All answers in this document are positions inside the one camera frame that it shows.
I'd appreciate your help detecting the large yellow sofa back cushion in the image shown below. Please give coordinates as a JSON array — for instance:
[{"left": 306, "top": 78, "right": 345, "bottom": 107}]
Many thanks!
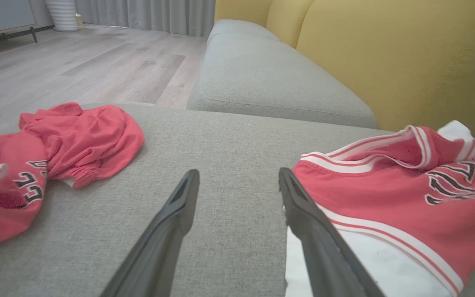
[{"left": 296, "top": 0, "right": 475, "bottom": 139}]

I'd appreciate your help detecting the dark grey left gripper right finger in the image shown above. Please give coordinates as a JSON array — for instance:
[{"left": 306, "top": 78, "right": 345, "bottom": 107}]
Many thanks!
[{"left": 279, "top": 167, "right": 386, "bottom": 297}]

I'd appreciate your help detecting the white low media cabinet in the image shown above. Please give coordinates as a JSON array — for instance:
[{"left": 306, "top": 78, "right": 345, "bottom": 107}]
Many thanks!
[{"left": 0, "top": 0, "right": 55, "bottom": 45}]

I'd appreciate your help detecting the white ribbed plant pot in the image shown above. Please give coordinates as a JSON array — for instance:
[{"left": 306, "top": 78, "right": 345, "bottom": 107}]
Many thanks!
[{"left": 45, "top": 0, "right": 80, "bottom": 33}]

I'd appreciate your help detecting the red white striped basketball jersey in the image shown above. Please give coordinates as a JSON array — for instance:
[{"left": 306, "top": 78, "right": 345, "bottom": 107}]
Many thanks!
[{"left": 285, "top": 120, "right": 475, "bottom": 297}]

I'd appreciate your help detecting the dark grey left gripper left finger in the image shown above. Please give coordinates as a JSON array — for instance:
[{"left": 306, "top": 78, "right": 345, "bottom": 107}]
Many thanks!
[{"left": 99, "top": 169, "right": 200, "bottom": 297}]

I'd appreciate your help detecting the red basketball shorts white hem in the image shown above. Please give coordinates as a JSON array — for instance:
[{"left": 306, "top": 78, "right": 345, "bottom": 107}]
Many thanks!
[{"left": 0, "top": 102, "right": 146, "bottom": 255}]

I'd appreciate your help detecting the grey pleated curtain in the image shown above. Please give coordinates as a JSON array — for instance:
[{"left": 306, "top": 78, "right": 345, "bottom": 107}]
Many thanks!
[{"left": 75, "top": 0, "right": 216, "bottom": 37}]

